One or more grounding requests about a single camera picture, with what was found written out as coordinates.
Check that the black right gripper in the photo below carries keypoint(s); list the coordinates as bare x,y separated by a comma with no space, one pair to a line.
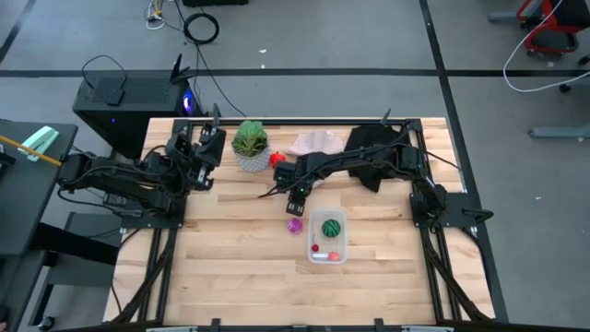
304,186

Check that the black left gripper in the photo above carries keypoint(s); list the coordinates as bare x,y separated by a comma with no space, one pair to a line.
184,159

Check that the purple white striped ball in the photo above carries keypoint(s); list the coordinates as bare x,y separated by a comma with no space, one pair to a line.
295,226

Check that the green striped toy watermelon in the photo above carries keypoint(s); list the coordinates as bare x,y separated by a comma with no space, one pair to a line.
331,228

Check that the small red toy cherry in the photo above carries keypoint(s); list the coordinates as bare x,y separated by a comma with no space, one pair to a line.
315,248

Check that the red toy tomato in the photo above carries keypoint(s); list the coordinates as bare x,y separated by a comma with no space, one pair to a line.
277,159

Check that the pink toy peach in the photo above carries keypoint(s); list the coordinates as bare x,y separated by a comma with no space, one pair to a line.
334,256

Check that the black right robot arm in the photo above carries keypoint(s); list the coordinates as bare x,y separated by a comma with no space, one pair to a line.
359,157

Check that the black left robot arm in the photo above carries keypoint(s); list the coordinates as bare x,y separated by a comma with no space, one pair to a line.
129,182

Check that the clear plastic tupperware container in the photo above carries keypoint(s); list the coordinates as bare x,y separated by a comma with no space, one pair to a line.
342,216

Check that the potted succulent, white patterned pot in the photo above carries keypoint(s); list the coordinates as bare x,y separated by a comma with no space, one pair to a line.
250,143

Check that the beige pink cloth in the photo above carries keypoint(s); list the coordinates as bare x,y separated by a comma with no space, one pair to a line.
315,142

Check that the black computer tower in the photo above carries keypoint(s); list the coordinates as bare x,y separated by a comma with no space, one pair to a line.
133,110

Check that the black cloth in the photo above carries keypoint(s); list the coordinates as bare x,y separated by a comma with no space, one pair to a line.
369,138

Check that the black power brick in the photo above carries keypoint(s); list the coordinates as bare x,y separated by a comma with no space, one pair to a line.
115,201

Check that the small black box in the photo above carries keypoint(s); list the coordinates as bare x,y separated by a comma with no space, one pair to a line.
115,96

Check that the mint green stapler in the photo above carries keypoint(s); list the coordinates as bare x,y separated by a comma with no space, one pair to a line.
39,142

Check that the yellow pencil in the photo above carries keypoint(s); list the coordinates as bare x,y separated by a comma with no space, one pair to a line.
32,151

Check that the black desk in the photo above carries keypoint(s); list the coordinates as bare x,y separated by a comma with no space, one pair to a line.
27,198

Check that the grey furniture leg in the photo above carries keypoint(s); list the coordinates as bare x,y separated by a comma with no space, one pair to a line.
560,133

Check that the red and black cart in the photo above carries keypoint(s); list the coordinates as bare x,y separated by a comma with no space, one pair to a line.
548,37

